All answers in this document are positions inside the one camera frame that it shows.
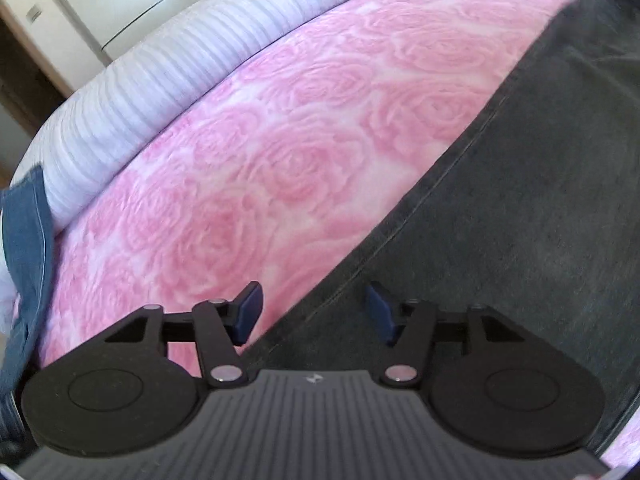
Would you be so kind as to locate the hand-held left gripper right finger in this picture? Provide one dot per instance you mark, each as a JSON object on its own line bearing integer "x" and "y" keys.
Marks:
{"x": 380, "y": 310}

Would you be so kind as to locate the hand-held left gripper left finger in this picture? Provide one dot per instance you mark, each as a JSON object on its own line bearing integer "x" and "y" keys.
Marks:
{"x": 247, "y": 310}

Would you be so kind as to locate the dark grey jeans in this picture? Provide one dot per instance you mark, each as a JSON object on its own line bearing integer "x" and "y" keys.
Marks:
{"x": 500, "y": 210}

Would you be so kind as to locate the pink rose blanket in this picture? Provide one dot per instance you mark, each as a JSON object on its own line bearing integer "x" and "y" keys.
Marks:
{"x": 275, "y": 160}

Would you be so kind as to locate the blue jeans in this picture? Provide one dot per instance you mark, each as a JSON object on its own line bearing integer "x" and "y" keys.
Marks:
{"x": 25, "y": 260}

